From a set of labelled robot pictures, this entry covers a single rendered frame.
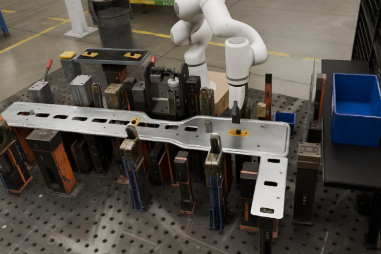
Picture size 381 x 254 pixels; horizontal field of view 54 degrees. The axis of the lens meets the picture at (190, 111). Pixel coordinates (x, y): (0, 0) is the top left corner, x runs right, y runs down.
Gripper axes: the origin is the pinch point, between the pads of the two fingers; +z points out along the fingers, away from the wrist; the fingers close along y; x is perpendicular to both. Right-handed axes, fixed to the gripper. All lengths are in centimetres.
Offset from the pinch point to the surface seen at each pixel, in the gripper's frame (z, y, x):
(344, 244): 38, 23, 44
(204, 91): 0.0, -14.9, -17.2
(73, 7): 76, -323, -286
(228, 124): 9.2, -4.9, -4.9
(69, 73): 5, -29, -95
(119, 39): 93, -261, -191
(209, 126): 6.3, 1.7, -11.6
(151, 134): 9.4, 7.0, -35.6
